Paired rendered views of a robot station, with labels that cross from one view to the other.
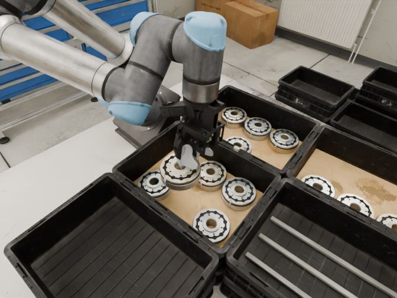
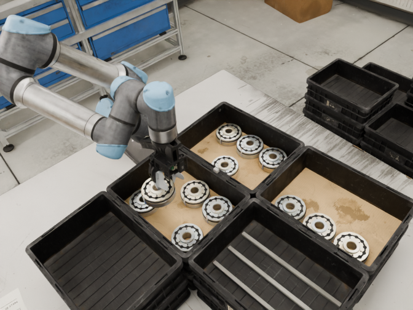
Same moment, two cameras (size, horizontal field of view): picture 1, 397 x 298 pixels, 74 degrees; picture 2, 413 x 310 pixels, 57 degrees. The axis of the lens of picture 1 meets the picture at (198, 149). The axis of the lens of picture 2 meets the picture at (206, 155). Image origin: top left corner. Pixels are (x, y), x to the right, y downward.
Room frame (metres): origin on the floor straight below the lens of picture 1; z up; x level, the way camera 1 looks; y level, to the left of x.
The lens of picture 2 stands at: (-0.26, -0.25, 1.90)
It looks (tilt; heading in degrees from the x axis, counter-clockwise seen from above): 46 degrees down; 11
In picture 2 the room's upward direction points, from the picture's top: 7 degrees counter-clockwise
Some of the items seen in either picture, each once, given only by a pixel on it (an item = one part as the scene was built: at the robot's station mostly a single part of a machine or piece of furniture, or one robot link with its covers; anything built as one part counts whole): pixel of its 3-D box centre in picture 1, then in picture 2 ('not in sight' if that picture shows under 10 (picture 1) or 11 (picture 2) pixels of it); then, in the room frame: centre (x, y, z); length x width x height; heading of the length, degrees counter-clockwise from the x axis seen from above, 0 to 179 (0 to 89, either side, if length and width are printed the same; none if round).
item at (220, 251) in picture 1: (195, 175); (176, 194); (0.49, 0.01, 0.92); 0.40 x 0.30 x 0.02; 52
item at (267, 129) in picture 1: (257, 126); (249, 144); (0.78, -0.23, 0.86); 0.10 x 0.10 x 0.01
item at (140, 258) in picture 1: (116, 264); (107, 264); (0.25, 0.19, 0.87); 0.40 x 0.30 x 0.11; 52
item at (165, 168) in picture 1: (180, 167); (157, 188); (0.44, 0.05, 1.01); 0.10 x 0.10 x 0.01
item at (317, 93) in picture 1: (306, 110); (344, 112); (1.54, -0.77, 0.37); 0.40 x 0.30 x 0.45; 46
